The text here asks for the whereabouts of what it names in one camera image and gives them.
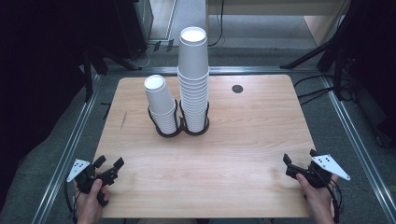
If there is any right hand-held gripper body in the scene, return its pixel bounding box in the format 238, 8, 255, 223
287, 154, 351, 189

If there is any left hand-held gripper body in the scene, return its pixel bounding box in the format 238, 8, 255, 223
66, 159, 119, 207

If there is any black double cup holder rack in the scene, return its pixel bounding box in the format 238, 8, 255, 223
147, 98, 211, 138

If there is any tall stack of paper cups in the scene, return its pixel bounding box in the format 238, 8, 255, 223
177, 66, 210, 133

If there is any person's left hand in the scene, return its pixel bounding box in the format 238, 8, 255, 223
74, 179, 110, 224

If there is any person's right hand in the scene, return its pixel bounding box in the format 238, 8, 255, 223
296, 173, 340, 224

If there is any black floor tape strip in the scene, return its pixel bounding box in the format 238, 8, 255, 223
99, 102, 113, 121

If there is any short stack of paper cups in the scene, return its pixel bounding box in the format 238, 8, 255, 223
143, 74, 179, 135

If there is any black metal stand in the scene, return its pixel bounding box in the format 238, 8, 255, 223
81, 46, 143, 104

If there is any black tripod stand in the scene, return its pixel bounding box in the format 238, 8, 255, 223
279, 0, 359, 101

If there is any light wooden furniture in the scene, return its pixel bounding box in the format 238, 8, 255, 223
206, 0, 353, 48

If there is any dark cabinet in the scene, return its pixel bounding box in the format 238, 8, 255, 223
113, 0, 154, 61

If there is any metal floor rail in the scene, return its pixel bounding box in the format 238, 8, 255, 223
31, 74, 103, 224
102, 65, 325, 76
320, 76, 396, 224

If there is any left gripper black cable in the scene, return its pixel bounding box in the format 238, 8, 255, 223
63, 180, 79, 224

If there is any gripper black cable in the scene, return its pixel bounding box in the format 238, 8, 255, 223
63, 180, 79, 224
326, 178, 344, 224

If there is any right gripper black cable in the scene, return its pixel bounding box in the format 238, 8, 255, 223
326, 178, 344, 224

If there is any black floor cable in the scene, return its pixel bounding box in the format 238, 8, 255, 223
292, 74, 327, 89
297, 87, 334, 100
300, 91, 332, 107

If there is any white cable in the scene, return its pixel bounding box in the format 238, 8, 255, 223
130, 43, 157, 68

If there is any hanging black cable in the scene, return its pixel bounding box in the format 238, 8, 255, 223
207, 0, 226, 48

